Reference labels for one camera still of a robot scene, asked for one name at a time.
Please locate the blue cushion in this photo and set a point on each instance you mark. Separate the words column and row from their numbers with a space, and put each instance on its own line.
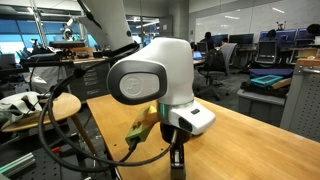
column 270, row 72

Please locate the yellow green wrist camera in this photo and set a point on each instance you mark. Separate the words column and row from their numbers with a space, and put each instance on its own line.
column 141, row 125

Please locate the teal tray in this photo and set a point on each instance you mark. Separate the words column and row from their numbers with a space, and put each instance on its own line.
column 266, row 80

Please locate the grey drawer cabinet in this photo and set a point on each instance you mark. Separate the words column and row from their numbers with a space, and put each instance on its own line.
column 88, row 81

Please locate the white cloth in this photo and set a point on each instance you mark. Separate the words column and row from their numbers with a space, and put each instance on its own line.
column 16, row 103

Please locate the small white robot arm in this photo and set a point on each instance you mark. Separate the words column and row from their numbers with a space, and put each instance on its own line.
column 68, row 31

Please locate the computer monitor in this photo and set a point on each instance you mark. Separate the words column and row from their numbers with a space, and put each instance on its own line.
column 240, row 38
column 283, row 35
column 220, row 40

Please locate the grey plastic bin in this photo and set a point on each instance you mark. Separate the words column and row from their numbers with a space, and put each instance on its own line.
column 260, row 106

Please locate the wooden stool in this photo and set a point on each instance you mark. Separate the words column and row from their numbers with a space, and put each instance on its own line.
column 63, row 105

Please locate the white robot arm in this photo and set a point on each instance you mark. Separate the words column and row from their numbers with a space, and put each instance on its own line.
column 166, row 66

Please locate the aluminium extrusion bar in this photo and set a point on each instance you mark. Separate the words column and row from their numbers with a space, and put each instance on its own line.
column 16, row 165

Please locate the black perforated board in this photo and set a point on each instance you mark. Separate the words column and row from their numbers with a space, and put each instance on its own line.
column 43, row 168

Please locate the boxy dark monitor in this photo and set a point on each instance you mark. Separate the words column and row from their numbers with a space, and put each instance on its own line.
column 266, row 51

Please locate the seated person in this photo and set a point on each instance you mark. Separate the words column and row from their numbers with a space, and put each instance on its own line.
column 271, row 34
column 208, row 39

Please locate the open laptop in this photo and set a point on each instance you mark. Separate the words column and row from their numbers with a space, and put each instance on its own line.
column 197, row 55

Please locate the grey perforated cabinet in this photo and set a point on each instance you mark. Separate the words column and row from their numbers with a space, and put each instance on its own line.
column 303, row 100

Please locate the grey office chair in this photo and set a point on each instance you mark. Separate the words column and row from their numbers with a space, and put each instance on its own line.
column 216, row 66

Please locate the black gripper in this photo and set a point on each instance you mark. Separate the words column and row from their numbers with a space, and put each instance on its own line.
column 181, row 138

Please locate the wooden plank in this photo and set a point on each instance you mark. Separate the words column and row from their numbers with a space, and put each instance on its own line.
column 281, row 83

